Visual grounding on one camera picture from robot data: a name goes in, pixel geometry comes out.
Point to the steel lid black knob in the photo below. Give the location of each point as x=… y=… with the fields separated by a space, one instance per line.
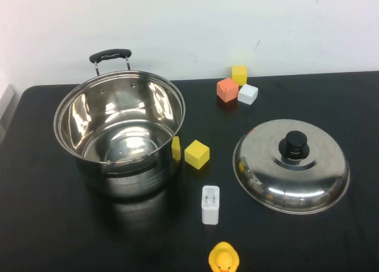
x=296 y=189

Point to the large yellow cube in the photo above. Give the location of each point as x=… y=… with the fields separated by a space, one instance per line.
x=195 y=156

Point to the orange cube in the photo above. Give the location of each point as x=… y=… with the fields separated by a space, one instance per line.
x=226 y=89

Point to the white cube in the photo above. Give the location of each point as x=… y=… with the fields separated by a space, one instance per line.
x=247 y=93

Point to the small yellow cube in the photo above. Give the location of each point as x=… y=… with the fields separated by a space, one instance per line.
x=239 y=74

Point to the white plug charger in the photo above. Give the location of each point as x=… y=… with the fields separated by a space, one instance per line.
x=210 y=212

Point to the yellow rubber duck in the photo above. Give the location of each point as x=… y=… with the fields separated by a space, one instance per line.
x=223 y=257

